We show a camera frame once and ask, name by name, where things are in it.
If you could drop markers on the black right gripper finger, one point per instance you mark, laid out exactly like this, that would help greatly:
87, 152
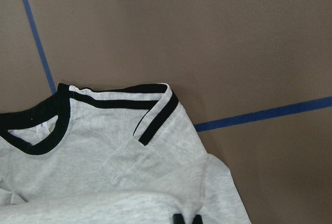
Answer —
180, 219

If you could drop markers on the grey cartoon print t-shirt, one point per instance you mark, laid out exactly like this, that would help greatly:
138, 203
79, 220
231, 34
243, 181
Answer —
129, 155

